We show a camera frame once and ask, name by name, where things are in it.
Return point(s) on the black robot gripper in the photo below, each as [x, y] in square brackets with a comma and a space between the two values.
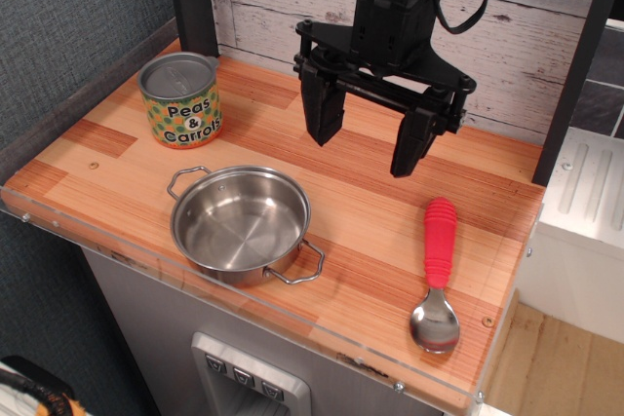
[386, 57]

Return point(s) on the stainless steel pot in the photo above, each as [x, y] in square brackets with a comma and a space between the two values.
[244, 225]

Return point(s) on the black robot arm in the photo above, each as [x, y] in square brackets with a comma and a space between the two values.
[386, 57]

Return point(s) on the peas and carrots can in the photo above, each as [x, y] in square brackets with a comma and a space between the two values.
[181, 99]

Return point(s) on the white toy sink unit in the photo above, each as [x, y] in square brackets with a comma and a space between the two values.
[573, 269]

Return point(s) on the grey toy fridge cabinet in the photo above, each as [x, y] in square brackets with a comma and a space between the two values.
[158, 322]

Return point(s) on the silver dispenser panel with buttons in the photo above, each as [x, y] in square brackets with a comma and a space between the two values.
[236, 383]

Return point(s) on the clear acrylic edge guard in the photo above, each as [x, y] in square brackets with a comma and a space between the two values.
[349, 292]

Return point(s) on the black and orange bag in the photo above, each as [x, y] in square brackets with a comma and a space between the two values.
[29, 389]

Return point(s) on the red handled metal spoon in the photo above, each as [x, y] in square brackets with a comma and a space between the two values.
[433, 324]

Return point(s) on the dark left vertical post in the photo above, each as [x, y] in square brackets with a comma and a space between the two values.
[196, 26]

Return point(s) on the dark vertical post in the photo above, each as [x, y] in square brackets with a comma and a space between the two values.
[581, 62]
[196, 26]

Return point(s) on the dark right vertical post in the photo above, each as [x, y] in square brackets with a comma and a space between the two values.
[581, 62]

